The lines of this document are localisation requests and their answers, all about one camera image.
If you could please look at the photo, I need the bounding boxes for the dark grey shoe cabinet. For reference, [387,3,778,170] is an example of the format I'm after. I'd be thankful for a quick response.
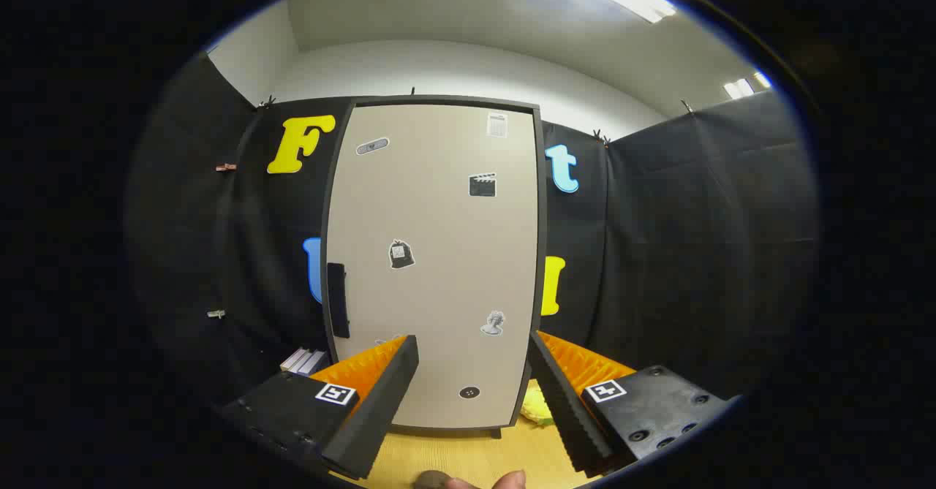
[320,94,548,439]

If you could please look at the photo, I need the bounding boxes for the black backdrop cloth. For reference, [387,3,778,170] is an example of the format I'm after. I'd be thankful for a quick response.
[124,50,820,417]

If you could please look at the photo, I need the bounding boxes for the yellow ball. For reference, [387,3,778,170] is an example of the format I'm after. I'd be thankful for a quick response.
[521,379,556,425]

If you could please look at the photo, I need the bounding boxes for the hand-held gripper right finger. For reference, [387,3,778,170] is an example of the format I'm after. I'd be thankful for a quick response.
[526,330,734,477]

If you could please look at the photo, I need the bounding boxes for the black door handle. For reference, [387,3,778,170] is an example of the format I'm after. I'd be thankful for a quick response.
[327,262,350,339]

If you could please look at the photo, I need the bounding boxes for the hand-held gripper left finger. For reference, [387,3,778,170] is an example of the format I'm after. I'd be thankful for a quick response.
[218,334,420,481]

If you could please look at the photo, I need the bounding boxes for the small ceiling light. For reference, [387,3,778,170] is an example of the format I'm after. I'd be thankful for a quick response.
[724,71,772,100]

